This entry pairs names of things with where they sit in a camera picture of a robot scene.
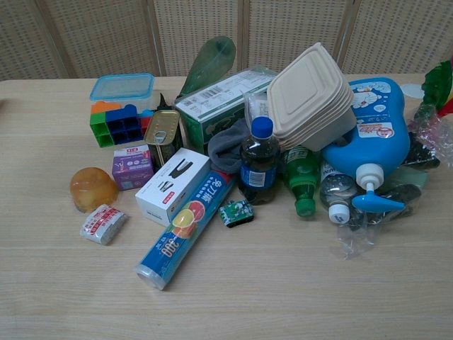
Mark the gold sardine tin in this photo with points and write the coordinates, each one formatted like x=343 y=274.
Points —
x=163 y=134

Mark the grey sock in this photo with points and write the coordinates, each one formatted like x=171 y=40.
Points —
x=224 y=148

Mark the cola bottle blue cap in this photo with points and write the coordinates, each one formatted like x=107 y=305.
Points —
x=258 y=166

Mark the small green candy packet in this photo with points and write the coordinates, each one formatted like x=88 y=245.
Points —
x=235 y=213

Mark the white stapler box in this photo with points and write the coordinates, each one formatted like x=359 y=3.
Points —
x=173 y=184

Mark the green white carton box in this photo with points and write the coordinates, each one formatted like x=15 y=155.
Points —
x=216 y=102

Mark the blue cling film roll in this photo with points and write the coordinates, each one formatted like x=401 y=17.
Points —
x=184 y=226

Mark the clear plastic packet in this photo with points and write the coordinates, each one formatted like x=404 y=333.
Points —
x=258 y=104

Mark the green soda bottle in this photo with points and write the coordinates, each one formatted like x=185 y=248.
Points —
x=302 y=173

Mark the black spiky clip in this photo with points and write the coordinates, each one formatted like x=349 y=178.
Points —
x=162 y=104

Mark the small purple box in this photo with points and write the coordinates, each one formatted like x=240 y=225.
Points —
x=132 y=166

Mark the green plastic bottle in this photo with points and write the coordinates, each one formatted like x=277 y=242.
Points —
x=209 y=62

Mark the clear bottle white cap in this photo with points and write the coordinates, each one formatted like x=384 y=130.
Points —
x=336 y=191

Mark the beige lunch box stack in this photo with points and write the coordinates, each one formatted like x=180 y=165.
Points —
x=311 y=92

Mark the clear container blue lid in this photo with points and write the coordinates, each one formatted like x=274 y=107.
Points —
x=122 y=86

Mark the white red-print packet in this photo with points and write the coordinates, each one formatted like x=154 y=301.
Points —
x=103 y=225

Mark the orange round ball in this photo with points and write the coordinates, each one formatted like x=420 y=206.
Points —
x=92 y=189

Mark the clear plastic film scrap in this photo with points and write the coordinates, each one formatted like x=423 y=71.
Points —
x=354 y=237

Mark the blue pump bottle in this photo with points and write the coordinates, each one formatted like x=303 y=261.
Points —
x=375 y=134

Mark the woven folding screen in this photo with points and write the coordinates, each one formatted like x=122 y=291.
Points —
x=117 y=32

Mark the black speckled tube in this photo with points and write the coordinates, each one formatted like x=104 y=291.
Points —
x=405 y=195

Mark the pale green soap bar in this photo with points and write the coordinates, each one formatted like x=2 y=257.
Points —
x=412 y=177

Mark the black glossy object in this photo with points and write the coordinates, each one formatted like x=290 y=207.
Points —
x=423 y=152

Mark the white round table grommet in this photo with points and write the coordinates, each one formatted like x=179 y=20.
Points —
x=412 y=90

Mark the clear crinkled plastic bag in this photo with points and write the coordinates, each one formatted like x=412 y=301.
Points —
x=433 y=129

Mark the colourful feather shuttlecock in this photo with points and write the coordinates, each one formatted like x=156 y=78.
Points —
x=439 y=85

